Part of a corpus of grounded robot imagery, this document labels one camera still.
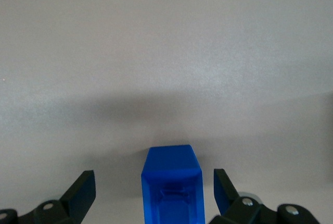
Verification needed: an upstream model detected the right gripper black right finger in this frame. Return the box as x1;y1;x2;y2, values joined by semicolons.
213;168;319;224

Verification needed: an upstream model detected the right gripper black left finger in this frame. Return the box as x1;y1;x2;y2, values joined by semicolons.
0;170;97;224

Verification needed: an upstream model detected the blue plastic part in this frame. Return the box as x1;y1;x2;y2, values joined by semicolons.
140;144;206;224

